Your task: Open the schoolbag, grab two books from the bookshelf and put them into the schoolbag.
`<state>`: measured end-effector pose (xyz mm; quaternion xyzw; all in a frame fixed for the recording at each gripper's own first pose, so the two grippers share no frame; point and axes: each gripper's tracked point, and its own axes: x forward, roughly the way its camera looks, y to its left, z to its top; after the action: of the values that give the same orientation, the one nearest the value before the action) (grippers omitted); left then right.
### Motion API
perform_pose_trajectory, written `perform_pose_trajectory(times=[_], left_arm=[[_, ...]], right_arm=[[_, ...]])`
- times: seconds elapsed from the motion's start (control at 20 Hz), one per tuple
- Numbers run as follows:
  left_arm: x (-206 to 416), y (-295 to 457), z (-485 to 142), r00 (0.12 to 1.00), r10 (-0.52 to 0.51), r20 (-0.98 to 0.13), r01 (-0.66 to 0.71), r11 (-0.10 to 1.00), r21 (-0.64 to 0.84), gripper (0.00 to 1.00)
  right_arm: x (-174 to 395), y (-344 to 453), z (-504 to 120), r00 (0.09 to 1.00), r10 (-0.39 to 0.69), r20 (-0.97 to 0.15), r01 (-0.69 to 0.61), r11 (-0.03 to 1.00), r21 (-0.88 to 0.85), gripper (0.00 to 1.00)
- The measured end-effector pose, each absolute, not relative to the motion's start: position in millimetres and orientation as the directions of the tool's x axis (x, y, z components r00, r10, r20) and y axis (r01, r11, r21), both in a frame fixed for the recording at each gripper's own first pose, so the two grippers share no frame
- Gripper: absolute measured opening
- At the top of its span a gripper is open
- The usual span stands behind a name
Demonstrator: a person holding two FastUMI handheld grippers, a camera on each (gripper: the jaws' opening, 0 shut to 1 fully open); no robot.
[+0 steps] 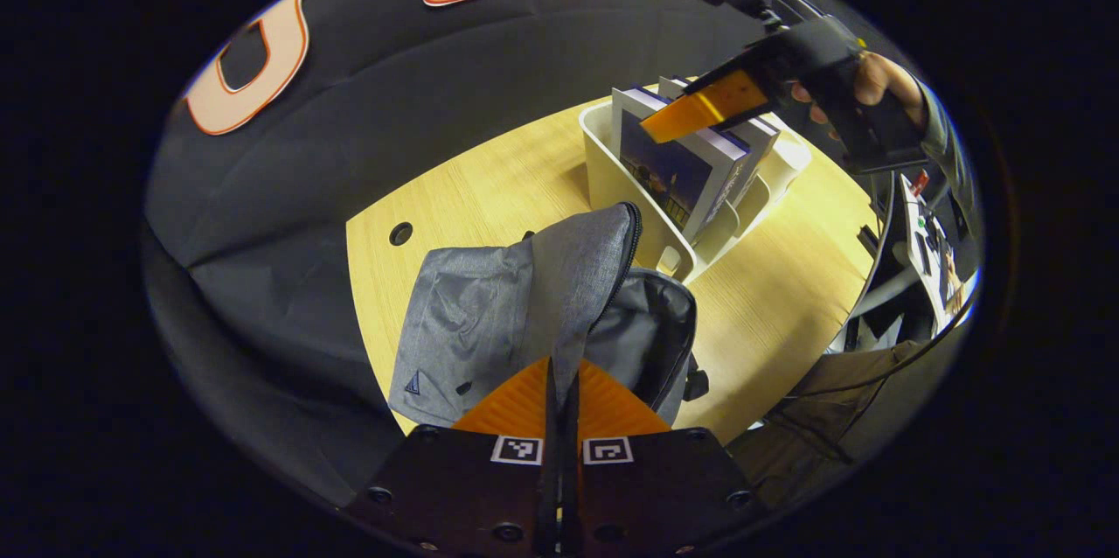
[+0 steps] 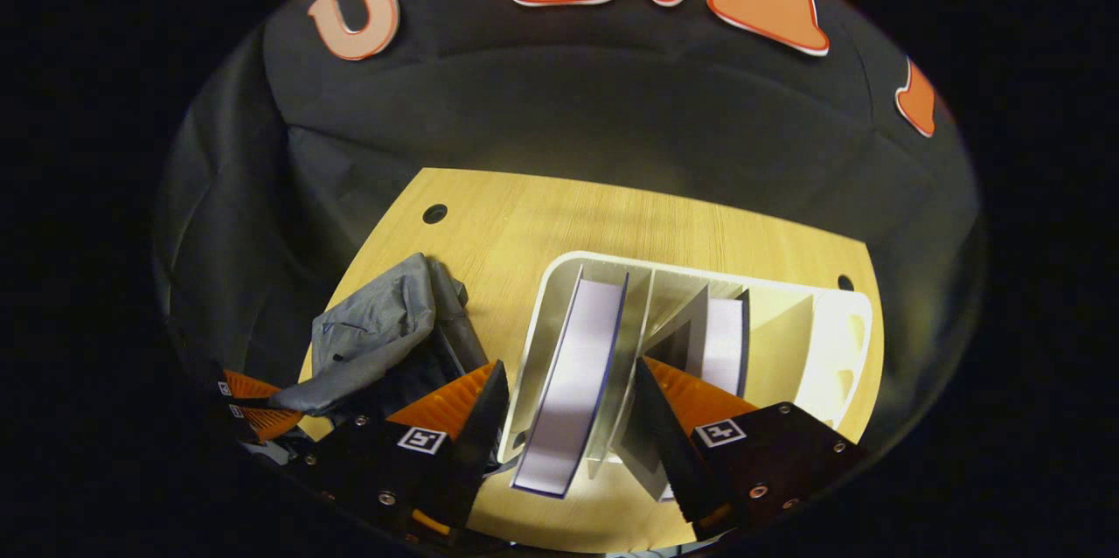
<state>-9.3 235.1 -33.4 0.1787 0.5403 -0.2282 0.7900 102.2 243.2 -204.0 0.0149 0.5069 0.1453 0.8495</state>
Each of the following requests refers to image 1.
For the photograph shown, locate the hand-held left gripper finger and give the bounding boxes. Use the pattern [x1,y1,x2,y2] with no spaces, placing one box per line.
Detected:
[560,358,772,557]
[344,356,561,557]

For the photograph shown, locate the grey portrait cover book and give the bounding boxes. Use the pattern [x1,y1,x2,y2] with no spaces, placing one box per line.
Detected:
[657,75,782,227]

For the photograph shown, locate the blue cover book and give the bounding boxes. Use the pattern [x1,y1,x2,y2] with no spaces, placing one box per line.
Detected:
[610,86,753,246]

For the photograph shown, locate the white bookshelf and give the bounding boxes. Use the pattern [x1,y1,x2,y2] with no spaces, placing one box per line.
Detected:
[578,77,814,285]

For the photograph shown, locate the grey schoolbag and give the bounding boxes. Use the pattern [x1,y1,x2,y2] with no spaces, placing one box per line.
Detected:
[387,201,711,438]

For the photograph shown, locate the person's brown trousers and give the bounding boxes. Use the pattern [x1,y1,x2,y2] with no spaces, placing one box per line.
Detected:
[724,339,949,508]

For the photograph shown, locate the black cable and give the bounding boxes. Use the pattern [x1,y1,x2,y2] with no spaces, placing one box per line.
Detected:
[769,296,978,401]

